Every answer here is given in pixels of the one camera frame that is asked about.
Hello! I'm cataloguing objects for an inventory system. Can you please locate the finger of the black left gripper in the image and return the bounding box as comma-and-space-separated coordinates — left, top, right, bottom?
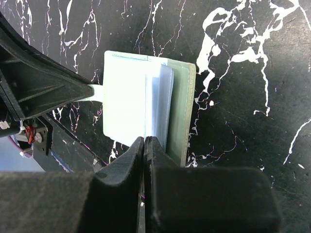
0, 16, 94, 121

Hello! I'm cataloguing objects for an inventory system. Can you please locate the mint green card holder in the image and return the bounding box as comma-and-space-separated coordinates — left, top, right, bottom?
88, 50, 196, 166

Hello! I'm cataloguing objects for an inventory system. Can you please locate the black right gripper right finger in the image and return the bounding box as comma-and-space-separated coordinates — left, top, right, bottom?
144, 136, 282, 233

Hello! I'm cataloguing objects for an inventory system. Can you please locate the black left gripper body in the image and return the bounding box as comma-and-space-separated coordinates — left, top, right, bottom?
0, 73, 52, 158

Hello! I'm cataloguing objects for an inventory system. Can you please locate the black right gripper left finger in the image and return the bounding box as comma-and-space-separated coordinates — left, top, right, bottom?
0, 137, 144, 233

